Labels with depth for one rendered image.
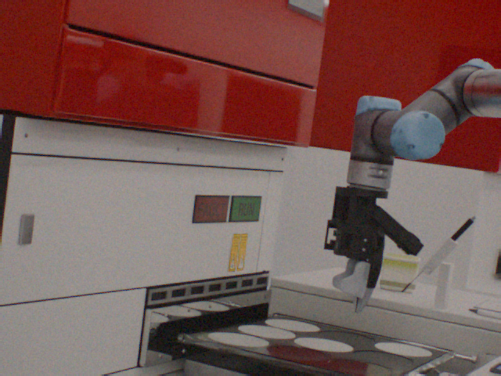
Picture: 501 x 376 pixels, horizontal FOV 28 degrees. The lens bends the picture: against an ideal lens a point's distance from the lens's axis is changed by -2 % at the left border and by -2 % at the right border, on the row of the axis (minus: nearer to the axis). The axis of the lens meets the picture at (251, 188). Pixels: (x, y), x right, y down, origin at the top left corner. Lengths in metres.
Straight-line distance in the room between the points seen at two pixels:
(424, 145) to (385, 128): 0.08
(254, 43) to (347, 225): 0.34
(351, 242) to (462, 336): 0.32
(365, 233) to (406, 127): 0.21
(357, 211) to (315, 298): 0.31
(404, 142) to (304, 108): 0.38
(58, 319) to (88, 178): 0.20
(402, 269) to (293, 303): 0.23
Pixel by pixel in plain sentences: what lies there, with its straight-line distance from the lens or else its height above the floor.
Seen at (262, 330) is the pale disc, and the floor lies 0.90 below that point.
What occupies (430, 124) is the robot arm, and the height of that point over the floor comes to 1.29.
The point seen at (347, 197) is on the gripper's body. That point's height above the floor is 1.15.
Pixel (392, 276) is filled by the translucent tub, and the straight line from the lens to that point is 2.07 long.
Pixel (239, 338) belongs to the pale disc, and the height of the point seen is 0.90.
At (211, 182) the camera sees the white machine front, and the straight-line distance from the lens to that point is 1.75.
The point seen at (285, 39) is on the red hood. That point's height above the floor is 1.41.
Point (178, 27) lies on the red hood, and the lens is 1.51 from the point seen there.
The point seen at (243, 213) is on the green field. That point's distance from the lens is 1.87.
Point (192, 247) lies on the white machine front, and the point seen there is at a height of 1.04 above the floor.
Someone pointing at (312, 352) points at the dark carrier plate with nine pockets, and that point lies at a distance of 1.68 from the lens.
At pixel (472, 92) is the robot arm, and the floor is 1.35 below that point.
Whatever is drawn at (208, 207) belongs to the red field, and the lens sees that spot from 1.75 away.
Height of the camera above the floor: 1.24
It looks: 3 degrees down
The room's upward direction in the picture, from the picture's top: 8 degrees clockwise
